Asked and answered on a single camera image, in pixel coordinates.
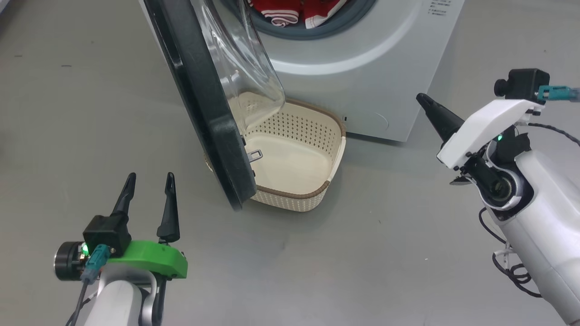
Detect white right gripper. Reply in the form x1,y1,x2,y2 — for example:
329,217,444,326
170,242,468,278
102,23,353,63
416,93,544,184

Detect teal-plug left camera cable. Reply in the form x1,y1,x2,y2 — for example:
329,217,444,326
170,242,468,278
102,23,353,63
66,244,110,326

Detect red jersey striped cuffs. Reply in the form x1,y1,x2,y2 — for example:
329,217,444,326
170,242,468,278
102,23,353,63
251,0,303,28

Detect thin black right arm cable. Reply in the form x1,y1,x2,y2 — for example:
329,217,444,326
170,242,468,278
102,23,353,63
479,122,580,298

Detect teal-plug camera cable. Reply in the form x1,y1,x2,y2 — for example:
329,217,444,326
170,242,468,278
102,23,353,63
66,244,110,326
538,85,580,103

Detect black glass washer door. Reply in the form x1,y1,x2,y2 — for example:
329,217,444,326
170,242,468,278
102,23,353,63
143,0,286,212

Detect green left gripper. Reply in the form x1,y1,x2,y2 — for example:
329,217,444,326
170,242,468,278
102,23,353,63
108,172,188,279

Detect white front-load washing machine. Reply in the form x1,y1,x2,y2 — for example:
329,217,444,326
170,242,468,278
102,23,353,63
140,0,467,143

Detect teal-plug right camera cable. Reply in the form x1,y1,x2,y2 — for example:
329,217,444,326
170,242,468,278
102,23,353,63
538,85,580,103

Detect cream perforated laundry basket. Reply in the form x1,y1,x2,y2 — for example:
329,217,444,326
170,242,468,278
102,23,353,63
206,92,347,212

